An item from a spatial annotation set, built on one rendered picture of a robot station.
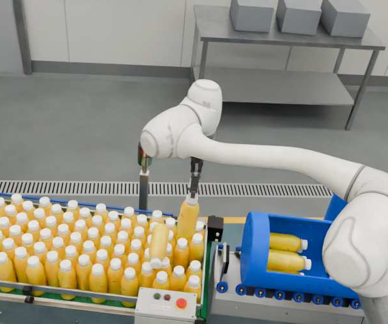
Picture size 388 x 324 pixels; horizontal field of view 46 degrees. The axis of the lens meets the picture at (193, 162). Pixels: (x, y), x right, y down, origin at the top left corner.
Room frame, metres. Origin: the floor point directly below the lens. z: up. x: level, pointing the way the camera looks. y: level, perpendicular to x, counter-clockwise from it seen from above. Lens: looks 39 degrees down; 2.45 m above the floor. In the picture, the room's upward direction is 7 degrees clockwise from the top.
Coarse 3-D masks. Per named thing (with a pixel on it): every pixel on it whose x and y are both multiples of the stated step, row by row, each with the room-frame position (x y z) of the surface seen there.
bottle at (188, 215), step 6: (186, 204) 1.12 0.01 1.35; (192, 204) 1.12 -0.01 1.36; (198, 204) 1.13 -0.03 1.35; (180, 210) 1.12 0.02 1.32; (186, 210) 1.11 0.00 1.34; (192, 210) 1.11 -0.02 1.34; (198, 210) 1.12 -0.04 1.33; (180, 216) 1.12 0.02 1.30; (186, 216) 1.10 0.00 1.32; (192, 216) 1.10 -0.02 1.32; (180, 222) 1.11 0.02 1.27; (186, 222) 1.10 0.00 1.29; (192, 222) 1.10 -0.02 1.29; (180, 228) 1.11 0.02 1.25; (186, 228) 1.10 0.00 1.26; (192, 228) 1.11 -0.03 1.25; (180, 234) 1.10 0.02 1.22; (186, 234) 1.10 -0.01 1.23; (192, 234) 1.11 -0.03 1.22
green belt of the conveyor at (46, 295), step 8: (208, 248) 1.34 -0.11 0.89; (208, 256) 1.29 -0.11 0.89; (208, 264) 1.25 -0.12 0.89; (208, 272) 1.22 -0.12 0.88; (208, 280) 1.17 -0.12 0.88; (32, 296) 0.99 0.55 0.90; (40, 296) 0.99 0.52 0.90; (48, 296) 1.00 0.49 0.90; (56, 296) 1.00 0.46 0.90; (80, 296) 1.01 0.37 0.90; (104, 304) 0.99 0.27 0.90; (112, 304) 1.00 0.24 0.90; (120, 304) 1.03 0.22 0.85; (200, 312) 1.01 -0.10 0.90
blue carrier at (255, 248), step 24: (264, 216) 1.24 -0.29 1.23; (288, 216) 1.27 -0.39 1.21; (264, 240) 1.12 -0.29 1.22; (312, 240) 1.32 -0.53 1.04; (240, 264) 1.21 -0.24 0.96; (264, 264) 1.07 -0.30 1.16; (312, 264) 1.25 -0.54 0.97; (288, 288) 1.05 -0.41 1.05; (312, 288) 1.05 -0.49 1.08; (336, 288) 1.05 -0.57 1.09
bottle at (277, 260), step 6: (270, 252) 1.15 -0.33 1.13; (276, 252) 1.16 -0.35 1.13; (270, 258) 1.12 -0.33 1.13; (276, 258) 1.12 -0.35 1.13; (282, 258) 1.13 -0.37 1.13; (288, 258) 1.13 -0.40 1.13; (294, 258) 1.13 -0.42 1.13; (300, 258) 1.14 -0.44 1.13; (270, 264) 1.11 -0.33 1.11; (276, 264) 1.11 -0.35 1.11; (282, 264) 1.11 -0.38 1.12; (288, 264) 1.11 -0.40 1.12; (294, 264) 1.11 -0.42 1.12; (300, 264) 1.12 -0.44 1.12; (282, 270) 1.11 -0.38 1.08; (288, 270) 1.11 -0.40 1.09; (294, 270) 1.11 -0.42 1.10; (300, 270) 1.11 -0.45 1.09
